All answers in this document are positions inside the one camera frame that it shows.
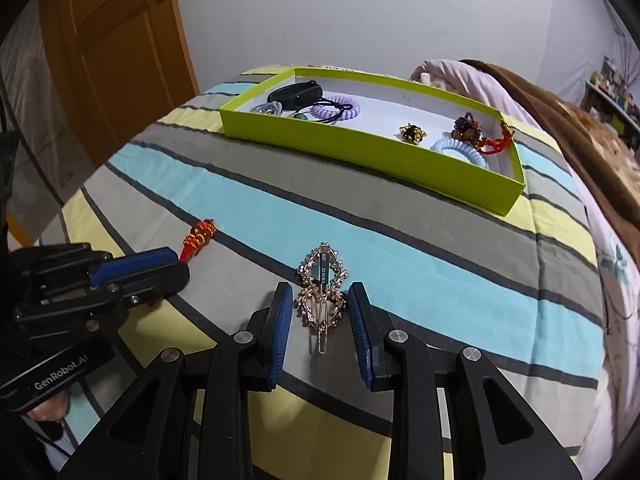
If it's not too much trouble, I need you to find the red braided knot bracelet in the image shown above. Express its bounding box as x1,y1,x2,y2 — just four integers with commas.
178,218,219,265

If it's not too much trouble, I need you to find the light blue spiral hair tie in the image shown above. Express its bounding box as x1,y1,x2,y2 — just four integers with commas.
429,136,490,170

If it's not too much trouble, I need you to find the gold black flower clip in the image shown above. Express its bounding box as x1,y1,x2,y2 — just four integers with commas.
399,124,427,145

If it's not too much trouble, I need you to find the purple spiral hair tie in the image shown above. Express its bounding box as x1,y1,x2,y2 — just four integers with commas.
310,94,362,125

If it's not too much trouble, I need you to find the red beaded charm ornament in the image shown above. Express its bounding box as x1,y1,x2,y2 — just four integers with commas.
450,113,513,155

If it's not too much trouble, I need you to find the black cord bead bracelet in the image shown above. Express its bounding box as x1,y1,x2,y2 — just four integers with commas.
286,97,354,124

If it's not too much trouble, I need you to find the black fitness band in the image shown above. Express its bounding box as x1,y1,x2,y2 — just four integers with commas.
267,80,323,110

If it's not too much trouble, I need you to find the striped bed sheet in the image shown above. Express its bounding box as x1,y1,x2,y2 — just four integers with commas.
41,70,604,455

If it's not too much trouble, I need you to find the lime green shallow box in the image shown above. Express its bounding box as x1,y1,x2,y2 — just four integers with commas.
220,66,525,216

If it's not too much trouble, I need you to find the orange wooden door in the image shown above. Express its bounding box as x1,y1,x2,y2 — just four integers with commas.
38,0,198,166

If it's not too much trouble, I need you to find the brown patterned blanket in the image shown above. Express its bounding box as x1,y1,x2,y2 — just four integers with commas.
465,60,639,258

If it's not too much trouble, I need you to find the cluttered wall shelf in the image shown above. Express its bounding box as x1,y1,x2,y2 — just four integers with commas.
580,56,639,139

